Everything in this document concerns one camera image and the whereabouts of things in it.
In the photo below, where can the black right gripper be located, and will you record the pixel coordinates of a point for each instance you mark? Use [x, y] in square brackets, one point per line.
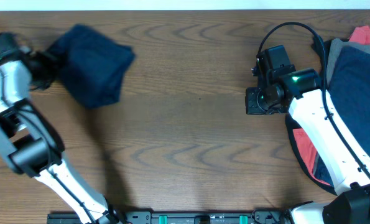
[253, 108]

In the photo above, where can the pile of folded clothes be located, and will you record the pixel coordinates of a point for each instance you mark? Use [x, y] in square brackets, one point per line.
[348, 77]

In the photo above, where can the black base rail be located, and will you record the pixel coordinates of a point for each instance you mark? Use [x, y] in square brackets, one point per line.
[261, 216]

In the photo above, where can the navy blue shorts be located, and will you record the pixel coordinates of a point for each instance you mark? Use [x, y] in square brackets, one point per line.
[92, 66]

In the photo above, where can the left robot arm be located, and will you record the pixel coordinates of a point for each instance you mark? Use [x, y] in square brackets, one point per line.
[30, 145]

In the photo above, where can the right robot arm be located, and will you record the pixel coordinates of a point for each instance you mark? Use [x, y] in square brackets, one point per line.
[301, 95]

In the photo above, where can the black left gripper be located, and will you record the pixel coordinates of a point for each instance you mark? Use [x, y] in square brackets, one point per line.
[53, 70]

